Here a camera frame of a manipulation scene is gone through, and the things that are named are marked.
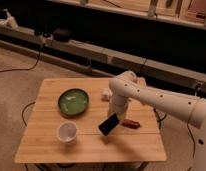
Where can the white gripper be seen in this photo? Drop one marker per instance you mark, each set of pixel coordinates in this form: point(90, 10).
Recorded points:
point(118, 105)

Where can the black eraser block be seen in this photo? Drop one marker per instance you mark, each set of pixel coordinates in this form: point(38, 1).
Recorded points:
point(109, 124)

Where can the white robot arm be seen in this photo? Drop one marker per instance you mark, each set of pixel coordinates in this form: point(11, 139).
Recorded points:
point(188, 108)

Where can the white ceramic cup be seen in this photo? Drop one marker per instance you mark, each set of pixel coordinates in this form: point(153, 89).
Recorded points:
point(67, 133)

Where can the brown oblong snack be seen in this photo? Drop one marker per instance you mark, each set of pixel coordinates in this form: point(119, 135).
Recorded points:
point(131, 124)

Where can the white rectangular box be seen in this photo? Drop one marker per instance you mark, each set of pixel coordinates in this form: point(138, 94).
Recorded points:
point(106, 94)

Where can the green bowl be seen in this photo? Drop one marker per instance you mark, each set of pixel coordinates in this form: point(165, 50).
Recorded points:
point(73, 102)

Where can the wooden table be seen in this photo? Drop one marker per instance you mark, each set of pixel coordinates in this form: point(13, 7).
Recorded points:
point(39, 143)

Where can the black power adapter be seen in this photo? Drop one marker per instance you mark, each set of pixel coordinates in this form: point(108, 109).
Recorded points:
point(61, 35)

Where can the white crumpled cloth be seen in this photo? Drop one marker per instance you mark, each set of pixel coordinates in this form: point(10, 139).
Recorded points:
point(9, 21)

